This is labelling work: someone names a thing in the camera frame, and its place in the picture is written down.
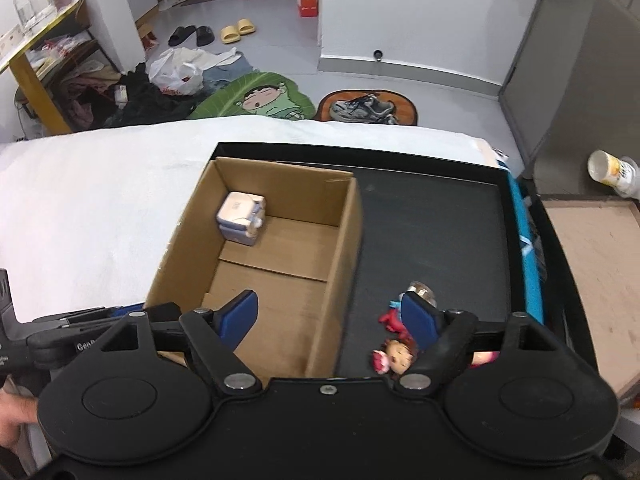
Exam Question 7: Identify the black clothes pile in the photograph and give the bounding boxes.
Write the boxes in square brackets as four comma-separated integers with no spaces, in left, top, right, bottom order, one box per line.
[103,63,203,128]

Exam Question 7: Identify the left yellow slipper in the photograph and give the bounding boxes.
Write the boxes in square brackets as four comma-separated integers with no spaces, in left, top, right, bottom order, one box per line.
[219,25,242,44]

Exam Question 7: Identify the yellow-legged side table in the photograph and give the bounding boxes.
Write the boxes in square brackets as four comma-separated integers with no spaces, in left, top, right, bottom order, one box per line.
[1,0,120,134]

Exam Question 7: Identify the white plastic bag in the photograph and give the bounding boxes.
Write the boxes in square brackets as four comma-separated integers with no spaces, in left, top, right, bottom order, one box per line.
[148,48,241,96]

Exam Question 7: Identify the black shallow tray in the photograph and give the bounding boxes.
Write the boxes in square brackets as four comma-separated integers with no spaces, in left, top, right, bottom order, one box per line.
[213,142,597,377]

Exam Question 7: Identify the clear glass jar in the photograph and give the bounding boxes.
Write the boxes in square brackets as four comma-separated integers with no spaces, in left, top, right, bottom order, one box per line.
[13,0,56,32]

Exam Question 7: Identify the green cartoon floor mat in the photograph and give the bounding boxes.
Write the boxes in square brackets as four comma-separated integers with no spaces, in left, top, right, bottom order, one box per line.
[189,72,316,120]

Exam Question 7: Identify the yellow slipper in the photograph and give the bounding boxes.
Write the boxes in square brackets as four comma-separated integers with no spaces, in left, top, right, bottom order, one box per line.
[236,18,256,36]
[219,25,242,44]

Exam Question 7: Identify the right black slipper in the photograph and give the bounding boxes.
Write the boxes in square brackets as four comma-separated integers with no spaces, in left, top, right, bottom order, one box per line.
[196,26,215,47]

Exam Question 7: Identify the grey sneakers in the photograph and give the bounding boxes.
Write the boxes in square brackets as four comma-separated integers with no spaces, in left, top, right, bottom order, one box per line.
[329,93,398,125]

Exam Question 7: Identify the brown-haired doll figurine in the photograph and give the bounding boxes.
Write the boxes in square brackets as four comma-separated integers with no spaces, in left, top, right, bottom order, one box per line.
[371,338,418,377]

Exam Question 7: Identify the brown cardboard box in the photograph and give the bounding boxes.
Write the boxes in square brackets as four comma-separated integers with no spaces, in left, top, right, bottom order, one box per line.
[145,157,362,379]

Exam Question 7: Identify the person's left hand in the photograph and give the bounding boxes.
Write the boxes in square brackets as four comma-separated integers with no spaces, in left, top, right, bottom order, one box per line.
[0,390,38,451]

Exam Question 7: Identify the orange black round mat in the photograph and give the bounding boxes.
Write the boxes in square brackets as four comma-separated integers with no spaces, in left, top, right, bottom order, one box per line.
[314,90,419,126]

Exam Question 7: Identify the left black slipper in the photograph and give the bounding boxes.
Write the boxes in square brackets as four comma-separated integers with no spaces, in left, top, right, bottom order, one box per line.
[167,25,196,48]

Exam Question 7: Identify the right yellow slipper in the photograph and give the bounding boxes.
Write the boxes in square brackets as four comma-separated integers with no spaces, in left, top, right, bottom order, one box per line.
[236,18,256,36]

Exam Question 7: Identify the white lavender cube toy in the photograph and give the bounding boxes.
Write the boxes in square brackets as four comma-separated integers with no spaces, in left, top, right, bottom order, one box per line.
[216,191,267,246]

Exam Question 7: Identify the red crab figurine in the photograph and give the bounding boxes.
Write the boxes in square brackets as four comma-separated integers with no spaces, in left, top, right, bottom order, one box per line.
[378,282,437,337]

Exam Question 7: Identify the brown board black frame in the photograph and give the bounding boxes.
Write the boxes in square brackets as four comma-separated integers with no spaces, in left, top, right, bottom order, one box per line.
[544,200,640,398]

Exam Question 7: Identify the black slipper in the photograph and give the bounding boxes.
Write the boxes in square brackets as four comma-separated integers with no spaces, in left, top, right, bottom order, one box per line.
[196,26,215,47]
[167,25,196,48]

